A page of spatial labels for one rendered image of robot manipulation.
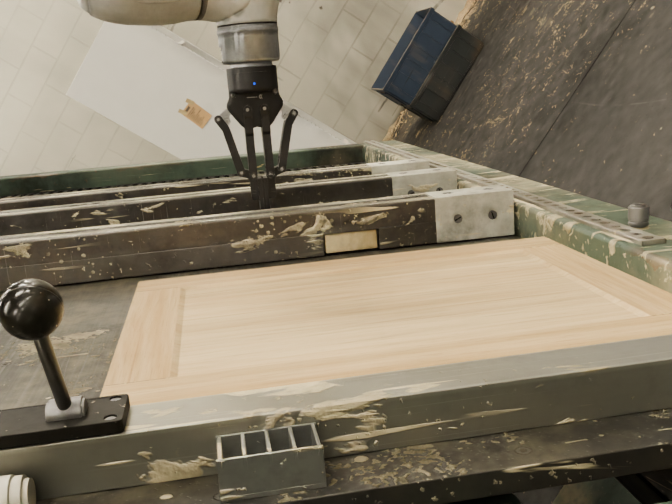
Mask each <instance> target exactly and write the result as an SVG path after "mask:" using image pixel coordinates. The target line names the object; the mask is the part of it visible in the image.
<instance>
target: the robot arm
mask: <svg viewBox="0 0 672 504"><path fill-rule="evenodd" d="M77 1H78V4H79V5H80V7H81V8H82V9H83V10H84V11H86V12H87V13H89V15H91V16H92V17H94V18H96V19H99V20H102V21H105V22H110V23H115V24H122V25H139V26H141V25H143V26H152V25H169V24H177V23H180V22H186V21H209V22H216V25H217V36H218V43H219V48H221V54H222V63H223V65H230V69H226V73H227V83H228V92H229V99H228V102H227V109H225V110H224V111H223V112H222V113H220V114H219V115H216V116H215V117H214V121H215V123H216V124H217V125H218V126H219V127H220V129H221V130H222V131H223V134H224V137H225V140H226V143H227V145H228V148H229V151H230V154H231V157H232V159H233V162H234V165H235V168H236V171H237V173H238V175H239V176H240V177H245V178H248V179H249V180H250V189H251V197H252V199H253V200H259V206H260V210H263V209H271V208H270V199H272V198H276V185H275V177H276V176H277V175H279V174H281V173H284V172H285V171H286V165H287V158H288V151H289V145H290V138H291V131H292V125H293V123H294V121H295V119H296V117H297V115H298V111H297V110H296V109H292V108H290V107H288V106H286V105H285V104H283V100H282V98H281V97H280V95H279V90H278V79H277V68H276V65H273V64H272V61H278V60H279V59H280V50H279V39H278V26H277V12H278V6H279V0H77ZM280 110H281V111H282V115H281V117H282V119H283V120H284V122H283V127H282V134H281V141H280V148H279V155H278V162H277V166H275V167H274V162H273V152H272V142H271V129H270V125H271V124H272V123H273V122H274V120H275V118H276V116H277V115H278V113H279V111H280ZM230 114H231V115H232V116H233V117H234V118H235V119H236V120H237V121H238V123H239V124H240V125H241V126H242V127H244V131H245V140H246V150H247V160H248V169H244V167H243V164H242V161H241V158H240V155H239V152H238V150H237V147H236V144H235V141H234V138H233V135H232V133H231V130H230V128H229V126H228V125H229V124H230V123H231V120H230ZM255 127H261V132H262V141H263V151H264V161H265V171H266V176H258V174H257V164H256V153H255V143H254V130H253V128H255Z"/></svg>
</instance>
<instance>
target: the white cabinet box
mask: <svg viewBox="0 0 672 504"><path fill-rule="evenodd" d="M226 69H230V67H229V66H228V65H223V63H222V62H221V61H219V60H218V59H216V58H214V57H213V56H211V55H209V54H208V53H206V52H204V51H203V50H201V49H199V48H198V47H196V46H194V45H193V44H191V43H189V42H188V41H186V40H184V39H183V38H181V37H179V36H178V35H176V34H174V33H173V32H171V31H169V30H168V29H166V28H165V27H163V26H161V25H152V26H143V25H141V26H139V25H122V24H115V23H110V22H105V21H104V23H103V25H102V27H101V28H100V30H99V32H98V34H97V36H96V38H95V40H94V42H93V44H92V46H91V47H90V49H89V51H88V53H87V55H86V57H85V59H84V61H83V63H82V65H81V67H80V68H79V70H78V72H77V74H76V76H75V78H74V80H73V82H72V84H71V86H70V88H69V89H68V91H67V93H66V95H67V96H69V97H71V98H73V99H74V100H76V101H78V102H80V103H82V104H83V105H85V106H87V107H89V108H90V109H92V110H94V111H96V112H98V113H99V114H101V115H103V116H105V117H106V118H108V119H110V120H112V121H114V122H115V123H117V124H119V125H121V126H122V127H124V128H126V129H128V130H130V131H131V132H133V133H135V134H137V135H138V136H140V137H142V138H144V139H146V140H147V141H149V142H151V143H153V144H154V145H156V146H158V147H160V148H162V149H163V150H165V151H167V152H169V153H170V154H172V155H174V156H176V157H178V158H179V159H181V160H183V159H194V158H205V157H216V156H227V155H231V154H230V151H229V148H228V145H227V143H226V140H225V137H224V134H223V131H222V130H221V129H220V127H219V126H218V125H217V124H216V123H215V121H214V117H215V116H216V115H219V114H220V113H222V112H223V111H224V110H225V109H227V102H228V99H229V92H228V83H227V73H226ZM282 100H283V104H285V105H286V106H288V107H290V108H292V109H296V110H297V111H298V115H297V117H296V119H295V121H294V123H293V125H292V131H291V138H290V145H289V150H292V149H303V148H314V147H325V146H336V145H347V144H357V143H355V142H354V141H352V140H350V139H349V138H347V137H345V136H344V135H342V134H340V133H339V132H337V131H335V130H334V129H332V128H330V127H329V126H327V125H325V124H324V123H322V122H320V121H319V120H317V119H315V118H314V117H312V116H310V115H309V114H307V113H305V112H304V111H302V110H301V109H299V108H297V107H296V106H294V105H292V104H291V103H289V102H287V101H286V100H284V99H282ZM281 115H282V111H281V110H280V111H279V113H278V115H277V116H276V118H275V120H274V122H273V123H272V124H271V125H270V129H271V142H272V151H279V148H280V141H281V134H282V127H283V122H284V120H283V119H282V117H281ZM230 120H231V123H230V124H229V125H228V126H229V128H230V130H231V133H232V135H233V138H234V141H235V144H236V147H237V150H238V152H239V154H247V150H246V140H245V131H244V127H242V126H241V125H240V124H239V123H238V121H237V120H236V119H235V118H234V117H233V116H232V115H231V114H230ZM253 130H254V143H255V153H259V152H264V151H263V141H262V132H261V127H255V128H253Z"/></svg>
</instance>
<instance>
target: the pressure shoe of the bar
mask: <svg viewBox="0 0 672 504"><path fill-rule="evenodd" d="M323 239H324V251H325V252H326V253H336V252H345V251H354V250H363V249H372V248H377V247H378V245H377V230H376V229H371V230H362V231H352V232H343V233H334V234H324V235H323Z"/></svg>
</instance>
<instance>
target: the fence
mask: <svg viewBox="0 0 672 504"><path fill-rule="evenodd" d="M667 408H672V334H670V335H662V336H655V337H647V338H640V339H632V340H625V341H617V342H610V343H602V344H594V345H587V346H579V347H572V348H564V349H557V350H549V351H542V352H534V353H526V354H519V355H511V356H504V357H496V358H489V359H481V360H474V361H466V362H458V363H451V364H443V365H436V366H428V367H421V368H413V369H405V370H398V371H390V372H383V373H375V374H368V375H360V376H353V377H345V378H337V379H330V380H322V381H315V382H307V383H300V384H292V385H285V386H277V387H269V388H262V389H254V390H247V391H239V392H232V393H224V394H217V395H209V396H201V397H194V398H186V399H179V400H171V401H164V402H156V403H149V404H141V405H133V406H130V408H129V412H128V416H127V421H126V425H125V429H124V431H123V432H122V433H118V434H111V435H103V436H96V437H89V438H81V439H74V440H67V441H59V442H52V443H45V444H38V445H30V446H23V447H16V448H8V449H1V450H0V476H4V475H11V474H14V475H15V476H16V475H23V474H25V475H27V477H28V478H33V480H34V483H35V488H36V500H43V499H50V498H57V497H64V496H71V495H77V494H84V493H91V492H98V491H105V490H112V489H119V488H125V487H132V486H139V485H146V484H153V483H160V482H167V481H173V480H180V479H187V478H194V477H201V476H208V475H215V474H218V472H217V464H216V460H217V459H218V454H217V446H216V436H219V435H226V434H233V433H240V432H247V431H255V430H262V429H269V428H276V427H283V426H290V425H298V424H305V423H312V422H316V430H317V434H318V437H319V440H320V443H321V445H323V449H324V458H331V457H338V456H345V455H352V454H358V453H365V452H372V451H379V450H386V449H393V448H400V447H406V446H413V445H420V444H427V443H434V442H441V441H447V440H454V439H461V438H468V437H475V436H482V435H489V434H495V433H502V432H509V431H516V430H523V429H530V428H537V427H543V426H550V425H557V424H564V423H571V422H578V421H585V420H591V419H598V418H605V417H612V416H619V415H626V414H632V413H639V412H646V411H653V410H660V409H667Z"/></svg>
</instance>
